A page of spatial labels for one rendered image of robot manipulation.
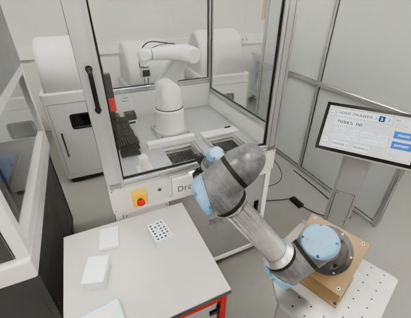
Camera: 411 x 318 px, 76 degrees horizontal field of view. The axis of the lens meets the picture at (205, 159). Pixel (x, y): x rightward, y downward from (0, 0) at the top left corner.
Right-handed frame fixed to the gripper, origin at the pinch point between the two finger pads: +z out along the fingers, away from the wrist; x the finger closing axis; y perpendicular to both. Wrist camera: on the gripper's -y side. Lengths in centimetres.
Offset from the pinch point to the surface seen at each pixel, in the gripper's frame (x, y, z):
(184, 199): -7.2, 6.3, 16.5
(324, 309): 18, 74, -33
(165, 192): -18.4, 1.6, 7.4
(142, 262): -40, 33, -4
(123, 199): -40.8, -0.5, 4.5
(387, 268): 134, 96, 44
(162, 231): -27.2, 22.7, -1.8
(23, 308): -95, 33, 22
